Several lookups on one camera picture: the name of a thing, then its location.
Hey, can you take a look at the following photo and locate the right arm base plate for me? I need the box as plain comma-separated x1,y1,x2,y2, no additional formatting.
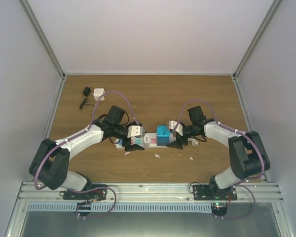
191,184,238,201

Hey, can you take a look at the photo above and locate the slotted cable duct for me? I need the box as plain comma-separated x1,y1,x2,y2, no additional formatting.
28,202,212,213

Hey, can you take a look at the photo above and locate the white power strip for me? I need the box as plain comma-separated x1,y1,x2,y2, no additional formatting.
115,133,175,150

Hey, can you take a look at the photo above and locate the white cube adapter tiger sticker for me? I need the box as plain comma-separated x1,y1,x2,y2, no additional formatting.
93,88,105,101

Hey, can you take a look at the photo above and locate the small white plug adapter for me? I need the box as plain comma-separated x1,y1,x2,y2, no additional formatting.
144,134,150,146

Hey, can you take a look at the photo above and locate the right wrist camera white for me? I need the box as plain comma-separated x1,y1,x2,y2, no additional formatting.
167,120,183,135

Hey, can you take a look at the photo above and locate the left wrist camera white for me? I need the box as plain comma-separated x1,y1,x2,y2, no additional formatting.
127,125,145,138

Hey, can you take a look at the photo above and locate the aluminium front rail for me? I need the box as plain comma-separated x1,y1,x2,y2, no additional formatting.
17,182,283,203

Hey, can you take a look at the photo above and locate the purple cable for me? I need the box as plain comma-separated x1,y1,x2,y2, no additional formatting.
177,98,266,220
34,90,142,220

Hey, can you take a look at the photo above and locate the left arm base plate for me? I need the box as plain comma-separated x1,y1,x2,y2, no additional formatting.
59,184,107,201

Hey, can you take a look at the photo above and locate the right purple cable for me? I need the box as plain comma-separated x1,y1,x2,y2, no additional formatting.
177,98,266,220

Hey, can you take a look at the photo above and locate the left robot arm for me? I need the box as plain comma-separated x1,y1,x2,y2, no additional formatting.
29,106,144,199

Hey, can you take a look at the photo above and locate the black power adapter with cable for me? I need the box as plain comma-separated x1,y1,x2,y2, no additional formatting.
79,86,94,110

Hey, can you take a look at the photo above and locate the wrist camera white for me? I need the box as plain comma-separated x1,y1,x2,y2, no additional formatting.
127,125,145,138
167,120,183,135

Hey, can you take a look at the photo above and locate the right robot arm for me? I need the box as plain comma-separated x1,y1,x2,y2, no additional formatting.
167,106,270,200

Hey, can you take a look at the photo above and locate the blue cube adapter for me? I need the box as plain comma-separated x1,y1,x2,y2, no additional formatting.
156,125,170,146

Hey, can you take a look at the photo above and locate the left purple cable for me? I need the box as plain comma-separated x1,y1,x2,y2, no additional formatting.
34,90,142,220

